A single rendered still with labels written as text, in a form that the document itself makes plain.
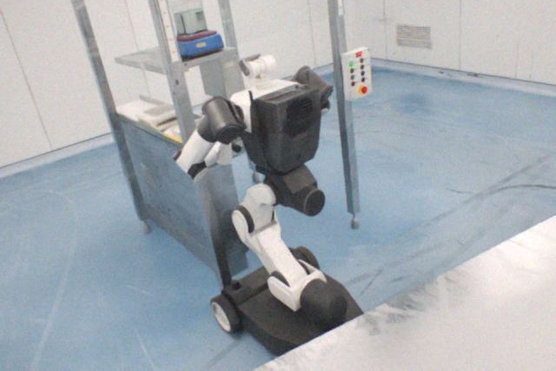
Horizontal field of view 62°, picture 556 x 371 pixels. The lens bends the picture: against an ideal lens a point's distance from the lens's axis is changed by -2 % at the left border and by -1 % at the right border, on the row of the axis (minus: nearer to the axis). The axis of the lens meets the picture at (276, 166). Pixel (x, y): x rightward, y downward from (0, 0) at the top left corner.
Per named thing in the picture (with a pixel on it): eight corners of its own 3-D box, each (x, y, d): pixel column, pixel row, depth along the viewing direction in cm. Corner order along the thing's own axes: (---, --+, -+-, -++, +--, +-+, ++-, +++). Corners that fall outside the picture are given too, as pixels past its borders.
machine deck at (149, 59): (238, 56, 221) (236, 47, 219) (166, 77, 201) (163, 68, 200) (178, 48, 267) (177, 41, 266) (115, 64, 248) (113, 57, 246)
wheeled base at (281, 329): (384, 325, 220) (381, 268, 206) (301, 393, 193) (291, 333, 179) (296, 269, 268) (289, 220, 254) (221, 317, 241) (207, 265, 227)
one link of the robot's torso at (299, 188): (328, 209, 186) (324, 169, 179) (304, 223, 180) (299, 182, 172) (284, 188, 207) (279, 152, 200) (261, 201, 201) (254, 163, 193)
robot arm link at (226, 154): (208, 158, 216) (218, 166, 206) (207, 136, 212) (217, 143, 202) (231, 154, 221) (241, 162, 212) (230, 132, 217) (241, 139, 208)
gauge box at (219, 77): (245, 94, 229) (238, 54, 220) (227, 101, 223) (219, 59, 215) (221, 89, 245) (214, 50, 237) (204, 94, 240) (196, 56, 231)
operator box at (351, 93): (372, 93, 267) (369, 47, 256) (351, 102, 258) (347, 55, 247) (364, 91, 271) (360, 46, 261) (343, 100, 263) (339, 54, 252)
